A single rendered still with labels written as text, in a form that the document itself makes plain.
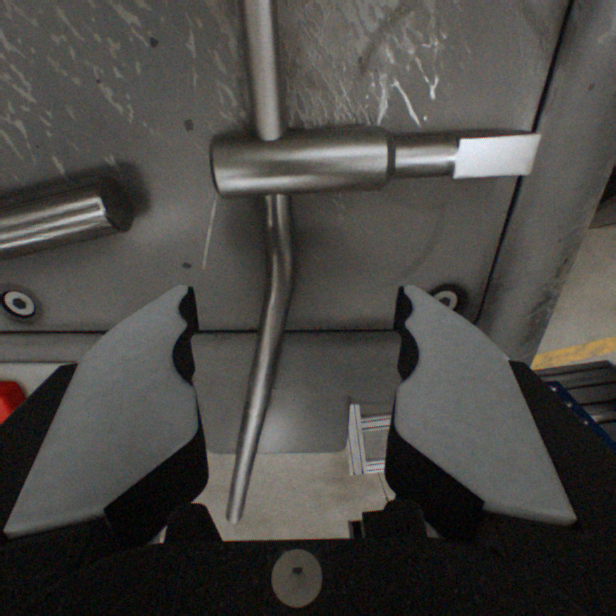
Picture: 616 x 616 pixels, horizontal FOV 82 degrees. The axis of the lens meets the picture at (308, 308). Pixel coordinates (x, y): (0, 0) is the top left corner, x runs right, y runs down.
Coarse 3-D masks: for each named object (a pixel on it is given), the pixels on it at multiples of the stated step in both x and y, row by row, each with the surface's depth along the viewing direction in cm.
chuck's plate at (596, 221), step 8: (608, 184) 23; (608, 192) 22; (600, 200) 23; (608, 200) 22; (600, 208) 23; (608, 208) 23; (600, 216) 24; (608, 216) 24; (592, 224) 26; (600, 224) 26
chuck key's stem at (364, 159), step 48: (240, 144) 12; (288, 144) 12; (336, 144) 12; (384, 144) 12; (432, 144) 12; (480, 144) 12; (528, 144) 12; (240, 192) 13; (288, 192) 13; (336, 192) 13
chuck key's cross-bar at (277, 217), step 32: (256, 0) 10; (256, 32) 11; (256, 64) 11; (256, 96) 12; (256, 128) 12; (288, 224) 14; (288, 256) 15; (288, 288) 15; (256, 352) 17; (256, 384) 18; (256, 416) 19; (256, 448) 21
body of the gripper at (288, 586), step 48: (192, 528) 5; (384, 528) 5; (96, 576) 4; (144, 576) 4; (192, 576) 4; (240, 576) 4; (288, 576) 4; (336, 576) 4; (384, 576) 4; (432, 576) 4; (480, 576) 4; (528, 576) 4
